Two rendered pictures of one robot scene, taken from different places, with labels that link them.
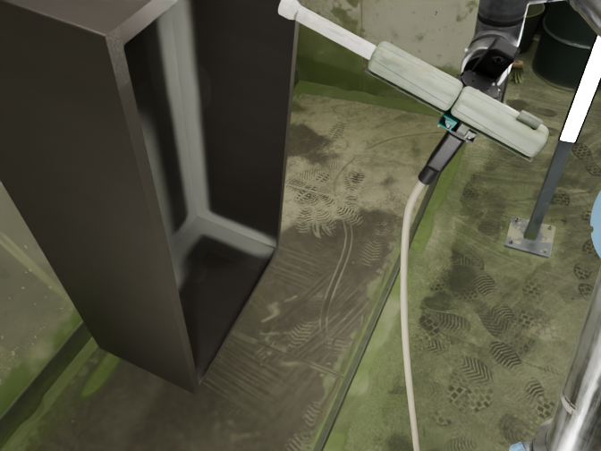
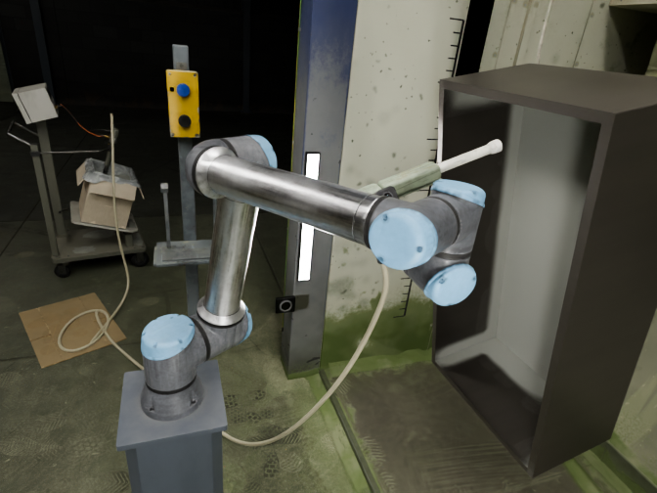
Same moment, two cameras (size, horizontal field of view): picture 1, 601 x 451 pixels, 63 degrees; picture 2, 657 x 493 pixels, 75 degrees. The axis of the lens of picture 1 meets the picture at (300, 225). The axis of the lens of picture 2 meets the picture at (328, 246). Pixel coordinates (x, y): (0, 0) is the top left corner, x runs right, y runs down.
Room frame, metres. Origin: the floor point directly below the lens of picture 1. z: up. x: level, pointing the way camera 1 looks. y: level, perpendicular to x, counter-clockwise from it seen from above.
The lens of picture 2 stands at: (1.16, -1.16, 1.71)
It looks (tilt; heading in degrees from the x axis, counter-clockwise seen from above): 25 degrees down; 126
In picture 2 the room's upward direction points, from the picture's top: 6 degrees clockwise
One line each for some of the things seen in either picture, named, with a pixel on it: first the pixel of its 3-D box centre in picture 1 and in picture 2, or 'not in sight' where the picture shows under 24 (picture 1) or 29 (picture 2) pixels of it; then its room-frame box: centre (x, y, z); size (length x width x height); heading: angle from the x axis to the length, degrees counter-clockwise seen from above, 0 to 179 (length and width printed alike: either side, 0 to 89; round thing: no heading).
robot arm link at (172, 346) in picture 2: not in sight; (171, 349); (0.20, -0.59, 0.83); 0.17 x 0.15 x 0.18; 88
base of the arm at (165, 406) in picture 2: not in sight; (172, 385); (0.20, -0.60, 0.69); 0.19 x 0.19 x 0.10
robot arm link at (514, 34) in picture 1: (495, 41); (438, 271); (0.91, -0.45, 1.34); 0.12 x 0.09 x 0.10; 148
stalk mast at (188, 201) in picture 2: not in sight; (190, 232); (-0.49, -0.04, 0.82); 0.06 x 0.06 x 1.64; 58
